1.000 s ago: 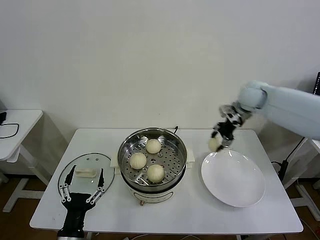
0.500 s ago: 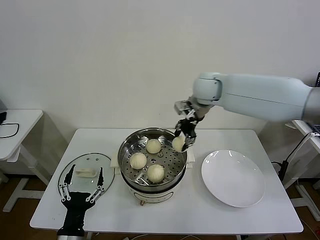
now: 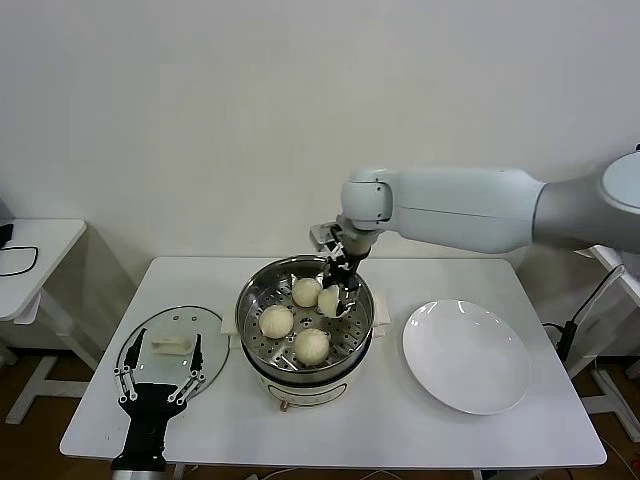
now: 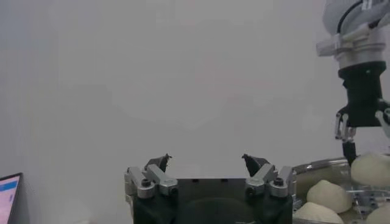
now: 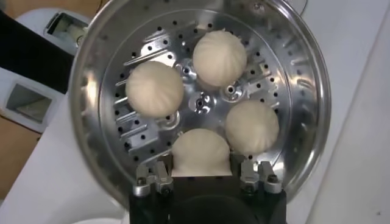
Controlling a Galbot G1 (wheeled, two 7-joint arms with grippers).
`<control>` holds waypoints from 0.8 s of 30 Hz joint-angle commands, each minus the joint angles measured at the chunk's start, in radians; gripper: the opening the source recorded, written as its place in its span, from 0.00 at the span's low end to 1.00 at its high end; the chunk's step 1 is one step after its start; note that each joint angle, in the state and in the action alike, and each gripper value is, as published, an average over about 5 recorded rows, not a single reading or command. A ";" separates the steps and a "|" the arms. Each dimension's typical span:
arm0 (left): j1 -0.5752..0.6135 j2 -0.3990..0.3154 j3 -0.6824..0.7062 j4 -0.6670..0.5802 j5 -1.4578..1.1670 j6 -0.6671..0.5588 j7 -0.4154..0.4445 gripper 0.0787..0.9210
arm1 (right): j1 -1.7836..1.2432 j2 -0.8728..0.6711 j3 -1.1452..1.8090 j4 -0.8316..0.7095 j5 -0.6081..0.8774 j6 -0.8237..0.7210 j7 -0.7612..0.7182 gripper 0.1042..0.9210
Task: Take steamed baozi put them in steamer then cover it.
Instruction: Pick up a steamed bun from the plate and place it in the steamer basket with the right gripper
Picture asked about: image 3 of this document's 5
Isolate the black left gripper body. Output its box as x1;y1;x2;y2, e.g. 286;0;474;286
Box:
118;383;187;459

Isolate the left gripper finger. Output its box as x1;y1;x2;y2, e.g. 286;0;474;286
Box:
167;333;206;405
112;327;148;404

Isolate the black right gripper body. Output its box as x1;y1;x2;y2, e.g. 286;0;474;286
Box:
324;249;361;296

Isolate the white steamed baozi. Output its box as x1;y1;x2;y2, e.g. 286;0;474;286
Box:
258;305;295;340
293;328;331;366
291;277;324;308
317;285;346;317

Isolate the round glass lid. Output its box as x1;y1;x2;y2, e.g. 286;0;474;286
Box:
115;304;232;402

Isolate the steel steamer basket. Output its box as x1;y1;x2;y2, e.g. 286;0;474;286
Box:
222;254;392;383

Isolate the white round plate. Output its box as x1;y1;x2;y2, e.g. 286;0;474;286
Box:
402;299;531;416

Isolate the dark power adapter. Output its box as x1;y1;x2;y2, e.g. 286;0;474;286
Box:
559;322;577;364

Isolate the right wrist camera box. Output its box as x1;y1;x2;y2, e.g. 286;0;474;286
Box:
308;223;347;254

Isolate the white side table with cable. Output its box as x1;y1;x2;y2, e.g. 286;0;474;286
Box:
0;218;96;426

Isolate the black cable loop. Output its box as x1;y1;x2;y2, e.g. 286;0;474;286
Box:
0;244;40;277

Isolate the long black cable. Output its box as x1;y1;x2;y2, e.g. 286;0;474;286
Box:
569;267;626;326

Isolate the white cable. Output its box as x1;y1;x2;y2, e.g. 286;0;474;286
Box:
582;264;626;321

